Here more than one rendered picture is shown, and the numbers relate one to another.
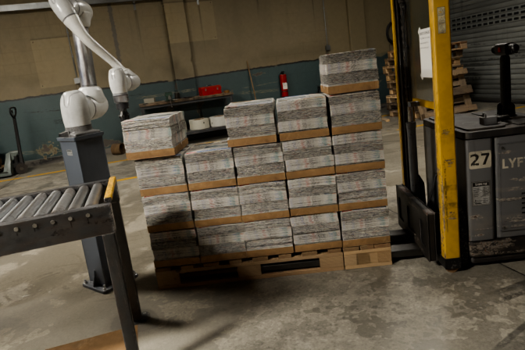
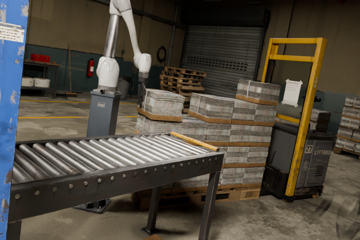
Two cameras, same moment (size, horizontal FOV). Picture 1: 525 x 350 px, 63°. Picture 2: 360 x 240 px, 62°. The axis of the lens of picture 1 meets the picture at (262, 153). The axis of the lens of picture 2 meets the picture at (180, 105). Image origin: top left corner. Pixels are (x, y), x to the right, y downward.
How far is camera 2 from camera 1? 1.98 m
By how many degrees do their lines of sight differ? 33
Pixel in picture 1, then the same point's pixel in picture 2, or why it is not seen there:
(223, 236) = not seen: hidden behind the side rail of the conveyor
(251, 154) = (216, 128)
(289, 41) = (100, 39)
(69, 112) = (112, 76)
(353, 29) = (141, 44)
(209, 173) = (193, 135)
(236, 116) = (216, 104)
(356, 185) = (256, 154)
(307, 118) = (246, 113)
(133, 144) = (158, 109)
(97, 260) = not seen: hidden behind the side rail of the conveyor
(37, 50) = not seen: outside the picture
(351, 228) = (248, 177)
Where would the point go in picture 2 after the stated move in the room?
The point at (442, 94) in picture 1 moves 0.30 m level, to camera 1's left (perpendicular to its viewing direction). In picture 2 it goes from (307, 116) to (289, 114)
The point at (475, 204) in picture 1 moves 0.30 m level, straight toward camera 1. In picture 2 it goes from (302, 170) to (316, 180)
